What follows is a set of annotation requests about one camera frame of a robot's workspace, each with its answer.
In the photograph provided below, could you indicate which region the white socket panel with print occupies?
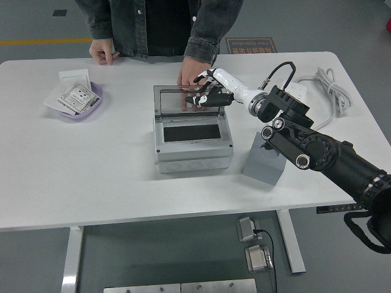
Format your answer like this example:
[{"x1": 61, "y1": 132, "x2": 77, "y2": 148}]
[{"x1": 57, "y1": 82, "x2": 101, "y2": 114}]

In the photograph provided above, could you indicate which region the silver foot pedal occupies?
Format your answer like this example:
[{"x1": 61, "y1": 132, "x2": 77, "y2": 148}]
[
  {"x1": 235, "y1": 215, "x2": 260, "y2": 242},
  {"x1": 244, "y1": 244, "x2": 273, "y2": 272}
]

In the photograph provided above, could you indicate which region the grey metal base plate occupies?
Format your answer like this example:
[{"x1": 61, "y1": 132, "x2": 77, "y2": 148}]
[
  {"x1": 103, "y1": 283, "x2": 181, "y2": 293},
  {"x1": 181, "y1": 278, "x2": 257, "y2": 293}
]

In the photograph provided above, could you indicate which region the person's torso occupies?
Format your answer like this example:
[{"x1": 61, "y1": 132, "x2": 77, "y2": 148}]
[{"x1": 109, "y1": 0, "x2": 199, "y2": 58}]

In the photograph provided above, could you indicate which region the grey cube with round hole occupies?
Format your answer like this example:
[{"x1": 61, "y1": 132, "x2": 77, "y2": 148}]
[{"x1": 243, "y1": 131, "x2": 290, "y2": 187}]

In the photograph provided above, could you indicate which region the white table leg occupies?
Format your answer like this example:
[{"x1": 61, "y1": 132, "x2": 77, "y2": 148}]
[
  {"x1": 60, "y1": 226, "x2": 85, "y2": 293},
  {"x1": 276, "y1": 209, "x2": 306, "y2": 274}
]

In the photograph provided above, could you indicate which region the white power cord with plug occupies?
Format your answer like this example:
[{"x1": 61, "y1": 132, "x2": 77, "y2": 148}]
[{"x1": 294, "y1": 67, "x2": 353, "y2": 131}]

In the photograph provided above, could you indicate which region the person's left hand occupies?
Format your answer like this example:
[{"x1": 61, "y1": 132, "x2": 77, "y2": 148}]
[{"x1": 177, "y1": 56, "x2": 212, "y2": 112}]

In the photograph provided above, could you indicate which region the black table control panel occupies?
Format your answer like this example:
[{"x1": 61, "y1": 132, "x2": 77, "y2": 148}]
[{"x1": 316, "y1": 204, "x2": 364, "y2": 214}]

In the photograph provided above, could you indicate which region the grey plastic junction box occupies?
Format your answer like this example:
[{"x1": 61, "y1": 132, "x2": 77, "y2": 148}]
[{"x1": 153, "y1": 114, "x2": 235, "y2": 174}]

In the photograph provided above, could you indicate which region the transparent grey box lid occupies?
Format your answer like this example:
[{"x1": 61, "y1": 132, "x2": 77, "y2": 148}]
[{"x1": 153, "y1": 84, "x2": 227, "y2": 118}]

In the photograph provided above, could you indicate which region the white power strip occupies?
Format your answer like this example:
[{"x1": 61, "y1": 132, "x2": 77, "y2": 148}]
[{"x1": 287, "y1": 81, "x2": 307, "y2": 101}]

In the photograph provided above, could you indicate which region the white flat cover plate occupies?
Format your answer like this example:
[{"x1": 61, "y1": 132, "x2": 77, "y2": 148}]
[{"x1": 43, "y1": 85, "x2": 74, "y2": 114}]

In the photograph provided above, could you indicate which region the brown floor sign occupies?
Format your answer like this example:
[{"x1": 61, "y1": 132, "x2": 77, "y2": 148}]
[{"x1": 225, "y1": 37, "x2": 277, "y2": 55}]

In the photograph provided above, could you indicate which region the plain white switch plate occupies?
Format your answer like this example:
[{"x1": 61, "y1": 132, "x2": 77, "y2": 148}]
[{"x1": 58, "y1": 69, "x2": 92, "y2": 89}]

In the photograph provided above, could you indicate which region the black pedal cable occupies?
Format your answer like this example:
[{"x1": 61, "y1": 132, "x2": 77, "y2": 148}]
[{"x1": 255, "y1": 228, "x2": 278, "y2": 293}]

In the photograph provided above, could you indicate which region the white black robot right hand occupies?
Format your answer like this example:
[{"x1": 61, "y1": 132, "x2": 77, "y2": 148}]
[{"x1": 180, "y1": 68, "x2": 259, "y2": 108}]

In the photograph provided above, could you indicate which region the person's right hand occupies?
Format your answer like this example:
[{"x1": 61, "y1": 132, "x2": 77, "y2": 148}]
[{"x1": 89, "y1": 38, "x2": 120, "y2": 67}]

